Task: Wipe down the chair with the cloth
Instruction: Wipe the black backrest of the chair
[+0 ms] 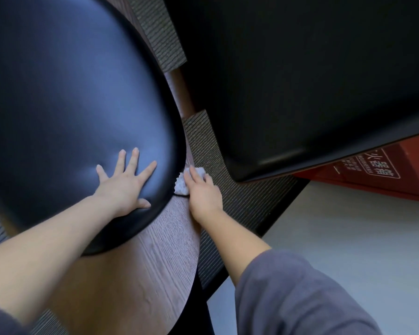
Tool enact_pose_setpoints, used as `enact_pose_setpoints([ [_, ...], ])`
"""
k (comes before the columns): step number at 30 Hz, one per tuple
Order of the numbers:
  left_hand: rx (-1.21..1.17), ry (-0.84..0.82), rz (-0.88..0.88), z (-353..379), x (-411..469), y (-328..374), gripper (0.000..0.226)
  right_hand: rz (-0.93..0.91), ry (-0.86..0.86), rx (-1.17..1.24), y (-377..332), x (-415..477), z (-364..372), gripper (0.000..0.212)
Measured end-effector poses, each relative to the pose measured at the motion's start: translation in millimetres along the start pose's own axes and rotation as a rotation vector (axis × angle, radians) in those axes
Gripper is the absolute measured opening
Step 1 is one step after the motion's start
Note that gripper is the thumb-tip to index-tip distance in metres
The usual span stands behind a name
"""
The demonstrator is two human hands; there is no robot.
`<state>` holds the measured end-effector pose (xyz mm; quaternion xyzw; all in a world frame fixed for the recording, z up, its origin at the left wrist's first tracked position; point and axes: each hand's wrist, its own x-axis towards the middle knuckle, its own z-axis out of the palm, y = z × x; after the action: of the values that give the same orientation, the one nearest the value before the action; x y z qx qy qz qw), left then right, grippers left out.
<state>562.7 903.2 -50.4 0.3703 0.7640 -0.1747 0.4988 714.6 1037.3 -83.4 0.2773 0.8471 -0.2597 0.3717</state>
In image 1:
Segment person's right hand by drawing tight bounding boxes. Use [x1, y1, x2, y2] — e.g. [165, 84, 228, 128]
[183, 166, 224, 223]

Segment person's left hand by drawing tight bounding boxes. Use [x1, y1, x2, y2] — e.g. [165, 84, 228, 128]
[90, 147, 158, 219]

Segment light blue cleaning cloth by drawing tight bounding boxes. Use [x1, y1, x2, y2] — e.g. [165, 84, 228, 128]
[174, 166, 207, 196]

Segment wooden chair with black cushion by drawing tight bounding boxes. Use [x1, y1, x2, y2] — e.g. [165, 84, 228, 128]
[0, 0, 419, 335]

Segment person's left forearm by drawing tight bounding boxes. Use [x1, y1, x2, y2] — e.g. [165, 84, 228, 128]
[0, 195, 123, 327]

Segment person's right forearm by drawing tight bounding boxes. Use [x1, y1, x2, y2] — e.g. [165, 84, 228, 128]
[197, 207, 273, 287]

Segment black trousers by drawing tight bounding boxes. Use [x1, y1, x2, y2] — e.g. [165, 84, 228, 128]
[171, 272, 216, 335]

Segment red fire extinguisher box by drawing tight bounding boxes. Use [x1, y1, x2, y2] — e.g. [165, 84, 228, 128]
[293, 130, 419, 212]

